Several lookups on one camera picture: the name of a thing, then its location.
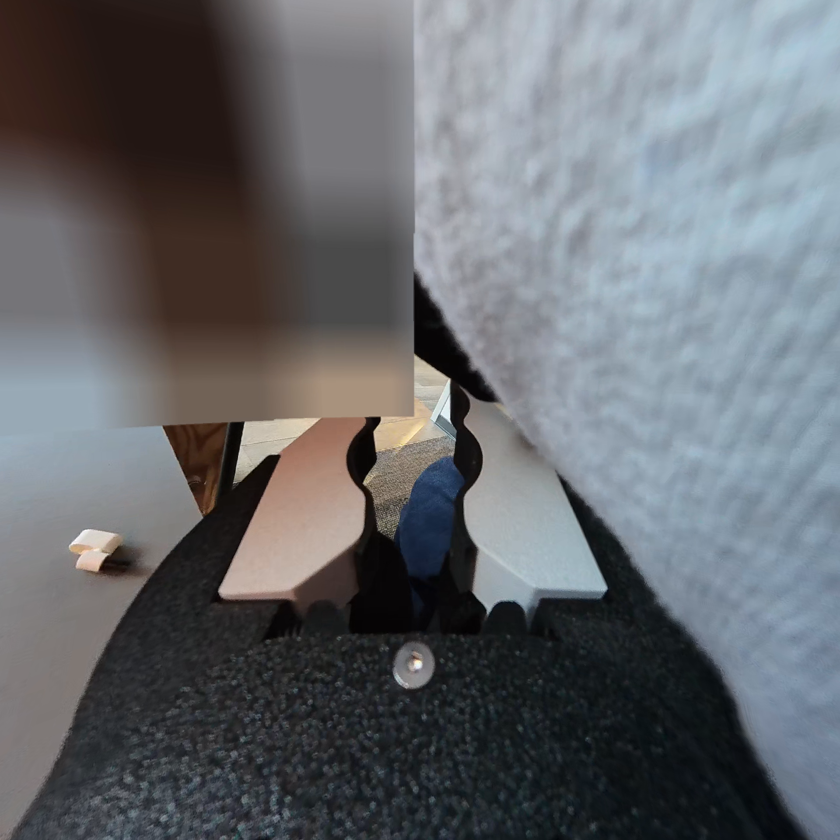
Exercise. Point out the black metal leg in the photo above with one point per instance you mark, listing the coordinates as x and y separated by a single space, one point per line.
229 459

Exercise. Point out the person's blue jeans leg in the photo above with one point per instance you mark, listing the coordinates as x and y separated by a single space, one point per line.
426 518

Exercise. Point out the person in white shirt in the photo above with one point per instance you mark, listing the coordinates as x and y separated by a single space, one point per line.
656 328

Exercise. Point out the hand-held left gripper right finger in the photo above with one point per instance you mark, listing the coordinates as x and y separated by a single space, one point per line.
518 525

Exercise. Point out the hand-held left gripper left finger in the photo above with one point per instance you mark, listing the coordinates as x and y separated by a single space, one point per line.
295 525

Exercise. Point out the wooden post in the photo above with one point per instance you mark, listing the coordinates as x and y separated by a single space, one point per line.
197 459

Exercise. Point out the black chest harness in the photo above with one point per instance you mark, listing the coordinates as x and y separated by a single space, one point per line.
446 341

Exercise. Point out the white lego beam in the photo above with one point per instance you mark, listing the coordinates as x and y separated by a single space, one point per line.
97 539
92 560

